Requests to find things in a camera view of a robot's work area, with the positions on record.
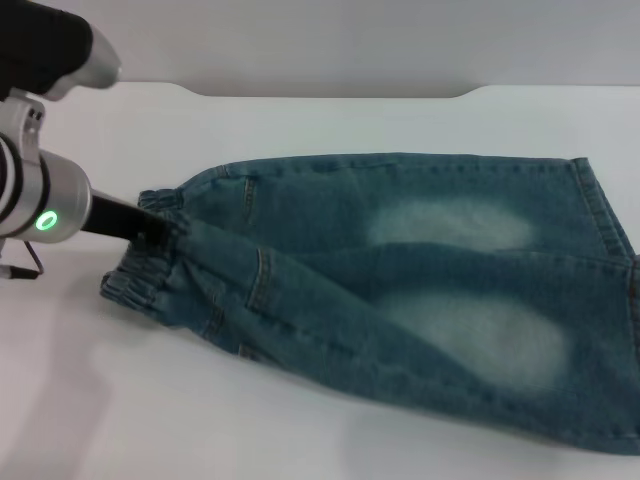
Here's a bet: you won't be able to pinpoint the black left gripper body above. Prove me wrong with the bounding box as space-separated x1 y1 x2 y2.
79 193 146 247

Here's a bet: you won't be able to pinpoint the blue washed denim shorts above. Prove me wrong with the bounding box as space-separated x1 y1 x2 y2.
99 152 640 442

